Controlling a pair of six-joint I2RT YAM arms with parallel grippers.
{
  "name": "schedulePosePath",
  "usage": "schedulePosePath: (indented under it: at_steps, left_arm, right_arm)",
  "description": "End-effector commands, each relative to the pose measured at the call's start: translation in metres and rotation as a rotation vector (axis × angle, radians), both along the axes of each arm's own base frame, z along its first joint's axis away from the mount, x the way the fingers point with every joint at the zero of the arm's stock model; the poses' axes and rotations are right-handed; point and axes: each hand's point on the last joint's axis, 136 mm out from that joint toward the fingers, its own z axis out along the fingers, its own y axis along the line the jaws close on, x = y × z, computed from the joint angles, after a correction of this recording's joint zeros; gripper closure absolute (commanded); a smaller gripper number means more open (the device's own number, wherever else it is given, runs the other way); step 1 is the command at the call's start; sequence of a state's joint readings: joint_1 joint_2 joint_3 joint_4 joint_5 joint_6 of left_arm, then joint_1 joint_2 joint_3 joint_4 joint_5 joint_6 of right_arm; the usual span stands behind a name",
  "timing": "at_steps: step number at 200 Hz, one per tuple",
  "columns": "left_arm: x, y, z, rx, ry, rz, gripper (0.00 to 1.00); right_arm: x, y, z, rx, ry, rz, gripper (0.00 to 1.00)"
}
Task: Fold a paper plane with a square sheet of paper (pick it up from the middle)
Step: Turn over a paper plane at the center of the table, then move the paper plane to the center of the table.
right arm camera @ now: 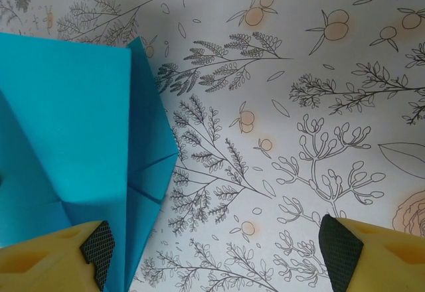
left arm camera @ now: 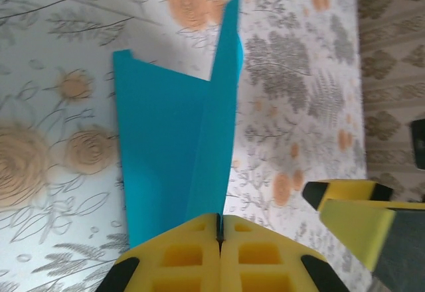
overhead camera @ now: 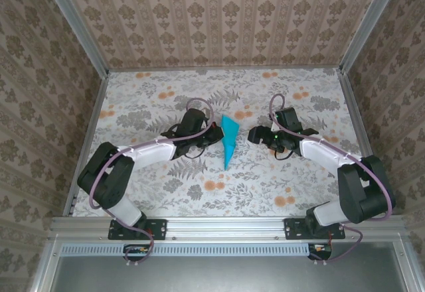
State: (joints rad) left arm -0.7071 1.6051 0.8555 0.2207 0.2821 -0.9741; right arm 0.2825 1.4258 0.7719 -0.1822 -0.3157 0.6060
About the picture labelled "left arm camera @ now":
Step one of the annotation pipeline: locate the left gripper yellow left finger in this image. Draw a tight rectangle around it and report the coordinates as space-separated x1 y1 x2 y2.
99 214 220 292

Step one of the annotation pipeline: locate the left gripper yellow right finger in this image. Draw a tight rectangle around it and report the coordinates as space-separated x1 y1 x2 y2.
218 214 349 292

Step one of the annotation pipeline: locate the blue rectangular cloth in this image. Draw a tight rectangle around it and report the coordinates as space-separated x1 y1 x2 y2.
112 0 246 250

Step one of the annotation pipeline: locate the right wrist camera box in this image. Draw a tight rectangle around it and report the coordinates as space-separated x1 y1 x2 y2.
410 118 425 169

